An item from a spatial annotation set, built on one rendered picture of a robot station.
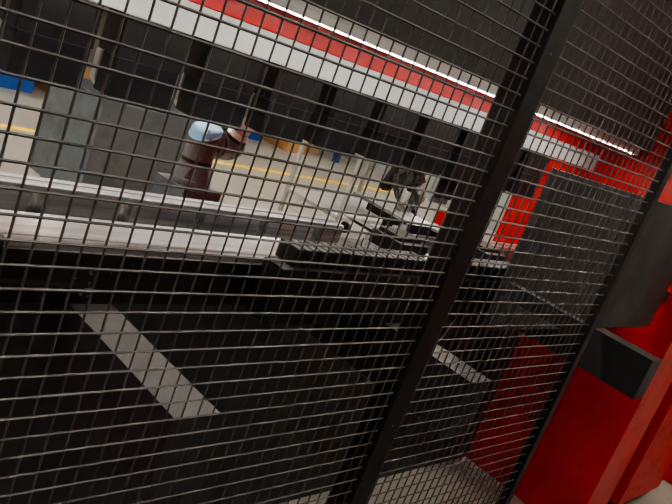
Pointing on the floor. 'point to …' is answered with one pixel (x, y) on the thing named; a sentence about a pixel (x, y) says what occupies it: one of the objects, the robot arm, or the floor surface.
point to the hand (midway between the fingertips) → (407, 212)
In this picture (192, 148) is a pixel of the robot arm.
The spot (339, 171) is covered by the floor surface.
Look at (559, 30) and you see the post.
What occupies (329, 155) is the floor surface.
